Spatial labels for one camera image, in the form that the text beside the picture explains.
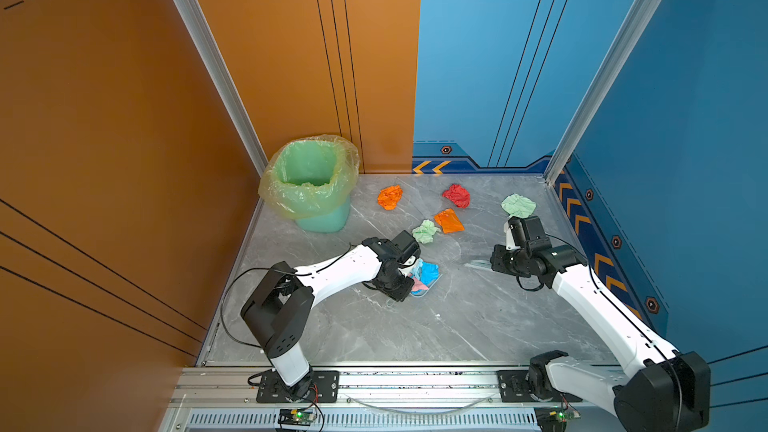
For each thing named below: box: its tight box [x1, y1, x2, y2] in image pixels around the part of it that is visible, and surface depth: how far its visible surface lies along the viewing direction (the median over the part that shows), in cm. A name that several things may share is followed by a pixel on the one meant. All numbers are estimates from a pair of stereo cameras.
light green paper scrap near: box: [412, 219, 441, 244], surface depth 102 cm
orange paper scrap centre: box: [433, 208, 465, 234], surface depth 107 cm
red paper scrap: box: [442, 184, 471, 209], surface depth 114 cm
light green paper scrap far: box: [501, 193, 537, 219], surface depth 112 cm
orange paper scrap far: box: [377, 184, 403, 211], surface depth 114 cm
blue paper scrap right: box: [420, 261, 440, 287], surface depth 88 cm
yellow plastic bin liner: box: [258, 135, 360, 218], surface depth 89 cm
